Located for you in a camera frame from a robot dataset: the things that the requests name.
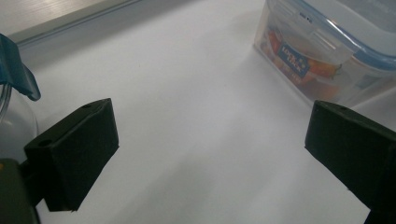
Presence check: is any aluminium rail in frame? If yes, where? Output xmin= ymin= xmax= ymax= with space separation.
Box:
xmin=7 ymin=0 xmax=143 ymax=48

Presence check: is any dark round camera mount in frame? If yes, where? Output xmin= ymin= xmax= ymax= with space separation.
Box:
xmin=0 ymin=32 xmax=42 ymax=163

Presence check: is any rectangular clear food container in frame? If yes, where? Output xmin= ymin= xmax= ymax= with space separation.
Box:
xmin=253 ymin=0 xmax=396 ymax=108

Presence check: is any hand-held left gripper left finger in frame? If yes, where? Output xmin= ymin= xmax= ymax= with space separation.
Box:
xmin=23 ymin=98 xmax=120 ymax=213

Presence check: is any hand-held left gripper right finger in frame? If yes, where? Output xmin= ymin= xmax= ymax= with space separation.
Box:
xmin=304 ymin=99 xmax=396 ymax=213

